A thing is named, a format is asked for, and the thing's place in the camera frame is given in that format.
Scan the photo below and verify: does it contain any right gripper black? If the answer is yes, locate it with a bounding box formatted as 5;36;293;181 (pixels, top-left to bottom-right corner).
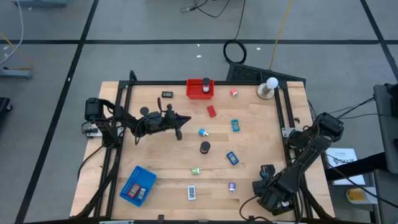
252;179;299;216

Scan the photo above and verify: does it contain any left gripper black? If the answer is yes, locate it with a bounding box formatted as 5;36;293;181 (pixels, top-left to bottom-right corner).
163;104;192;141

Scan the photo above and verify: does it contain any hourglass with blue sand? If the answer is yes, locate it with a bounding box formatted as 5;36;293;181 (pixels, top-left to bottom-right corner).
260;164;276;180

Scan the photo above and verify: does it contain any red plastic basket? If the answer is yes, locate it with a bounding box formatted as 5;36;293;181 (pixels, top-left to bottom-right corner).
186;78;215;100

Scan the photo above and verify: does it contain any blue plastic basket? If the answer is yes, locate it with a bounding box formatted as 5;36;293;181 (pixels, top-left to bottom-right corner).
119;165;157;208

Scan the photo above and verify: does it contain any small white digital display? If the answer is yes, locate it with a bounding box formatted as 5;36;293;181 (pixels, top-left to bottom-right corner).
187;184;198;201

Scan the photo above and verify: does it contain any black perforated mat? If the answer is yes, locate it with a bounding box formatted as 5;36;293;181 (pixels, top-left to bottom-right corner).
226;61;307;84

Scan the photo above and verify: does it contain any white booklet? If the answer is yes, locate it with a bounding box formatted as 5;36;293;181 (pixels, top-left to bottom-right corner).
324;147;367;187

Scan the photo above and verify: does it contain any black bar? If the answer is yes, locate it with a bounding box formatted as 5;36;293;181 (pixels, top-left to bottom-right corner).
324;151;389;182

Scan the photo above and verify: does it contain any white bulb on brass stand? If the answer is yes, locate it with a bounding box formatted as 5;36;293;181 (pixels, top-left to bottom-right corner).
257;77;280;100

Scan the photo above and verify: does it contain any grey cart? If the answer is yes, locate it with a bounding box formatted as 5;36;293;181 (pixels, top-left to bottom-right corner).
372;82;398;224

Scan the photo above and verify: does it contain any grey desk foot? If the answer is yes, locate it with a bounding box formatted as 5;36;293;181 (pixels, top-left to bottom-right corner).
0;67;34;80
11;0;68;8

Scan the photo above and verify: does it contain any black chair base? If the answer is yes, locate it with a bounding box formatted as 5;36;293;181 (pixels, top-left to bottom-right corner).
0;96;14;123

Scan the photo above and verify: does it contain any black aluminium table frame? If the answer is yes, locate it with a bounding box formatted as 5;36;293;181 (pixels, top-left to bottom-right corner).
73;70;336;224

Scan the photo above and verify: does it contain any black coiled cable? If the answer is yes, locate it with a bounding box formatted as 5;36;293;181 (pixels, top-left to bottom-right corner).
223;0;248;65

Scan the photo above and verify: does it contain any black floor cable with plug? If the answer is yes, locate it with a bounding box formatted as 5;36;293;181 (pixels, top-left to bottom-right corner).
180;0;231;19

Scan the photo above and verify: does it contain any yellow hanging cable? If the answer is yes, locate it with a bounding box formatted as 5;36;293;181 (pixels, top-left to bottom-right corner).
269;0;295;71

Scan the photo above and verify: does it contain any white floor cable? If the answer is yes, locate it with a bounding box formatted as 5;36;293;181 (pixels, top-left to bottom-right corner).
0;0;25;66

